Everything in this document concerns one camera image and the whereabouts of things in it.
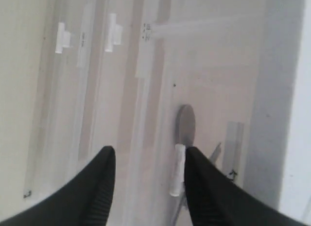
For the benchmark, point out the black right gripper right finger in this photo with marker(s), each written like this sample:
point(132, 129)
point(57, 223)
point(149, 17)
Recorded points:
point(214, 200)

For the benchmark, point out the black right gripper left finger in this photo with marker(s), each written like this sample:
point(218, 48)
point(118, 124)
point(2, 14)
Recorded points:
point(84, 201)

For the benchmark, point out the key bunch with blue tag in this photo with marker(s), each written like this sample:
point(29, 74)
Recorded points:
point(185, 131)

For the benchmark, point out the bottom wide clear drawer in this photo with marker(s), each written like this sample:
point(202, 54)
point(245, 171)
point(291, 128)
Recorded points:
point(60, 97)

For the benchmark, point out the wide clear drawer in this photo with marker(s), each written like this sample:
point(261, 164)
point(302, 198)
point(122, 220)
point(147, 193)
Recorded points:
point(60, 97)
point(117, 99)

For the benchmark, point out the translucent plastic drawer cabinet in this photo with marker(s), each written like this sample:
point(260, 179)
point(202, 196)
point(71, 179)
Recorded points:
point(295, 194)

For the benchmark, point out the middle wide clear drawer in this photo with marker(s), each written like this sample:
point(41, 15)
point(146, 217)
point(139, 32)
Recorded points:
point(117, 99)

